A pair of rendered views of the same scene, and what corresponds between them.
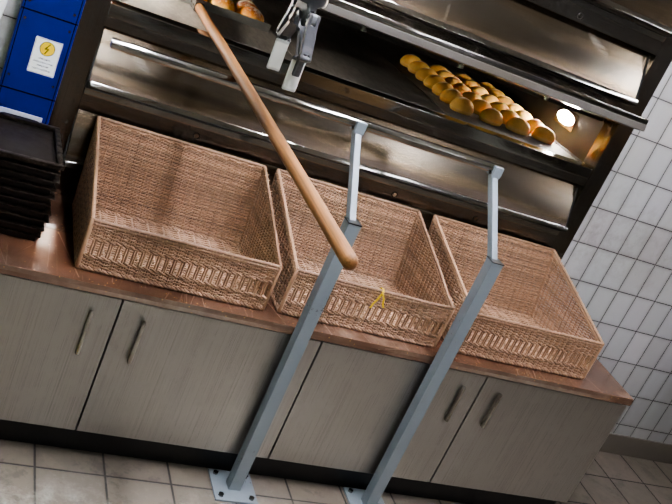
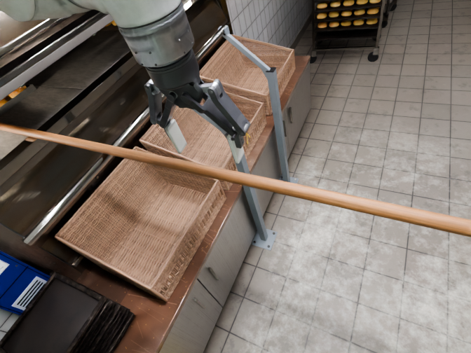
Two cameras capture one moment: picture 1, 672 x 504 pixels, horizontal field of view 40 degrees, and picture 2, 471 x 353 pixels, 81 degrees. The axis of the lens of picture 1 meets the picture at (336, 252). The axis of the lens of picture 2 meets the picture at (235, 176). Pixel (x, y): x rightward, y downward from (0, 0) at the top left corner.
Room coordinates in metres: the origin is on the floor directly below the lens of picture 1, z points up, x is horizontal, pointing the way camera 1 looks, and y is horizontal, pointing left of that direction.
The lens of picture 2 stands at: (1.57, 0.41, 1.69)
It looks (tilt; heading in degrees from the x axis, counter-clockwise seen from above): 48 degrees down; 336
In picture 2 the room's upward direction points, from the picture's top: 19 degrees counter-clockwise
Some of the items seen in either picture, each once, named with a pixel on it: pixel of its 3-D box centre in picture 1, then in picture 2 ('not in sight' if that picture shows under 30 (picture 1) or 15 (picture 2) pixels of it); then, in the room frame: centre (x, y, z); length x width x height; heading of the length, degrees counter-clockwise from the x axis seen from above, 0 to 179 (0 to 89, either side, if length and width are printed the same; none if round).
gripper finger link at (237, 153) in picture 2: (293, 75); (235, 145); (1.91, 0.23, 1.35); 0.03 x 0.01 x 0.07; 118
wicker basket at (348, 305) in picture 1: (355, 256); (208, 130); (2.78, -0.06, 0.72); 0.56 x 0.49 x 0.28; 116
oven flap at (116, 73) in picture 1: (362, 140); (147, 84); (3.01, 0.07, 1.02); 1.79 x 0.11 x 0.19; 116
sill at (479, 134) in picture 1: (377, 99); (131, 59); (3.03, 0.08, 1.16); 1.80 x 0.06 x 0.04; 116
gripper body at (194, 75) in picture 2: (307, 5); (179, 81); (1.97, 0.27, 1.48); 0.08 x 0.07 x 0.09; 28
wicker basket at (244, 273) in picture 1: (179, 211); (148, 215); (2.51, 0.47, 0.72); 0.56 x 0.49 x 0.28; 115
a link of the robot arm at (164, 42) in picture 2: not in sight; (158, 35); (1.97, 0.27, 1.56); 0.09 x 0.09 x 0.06
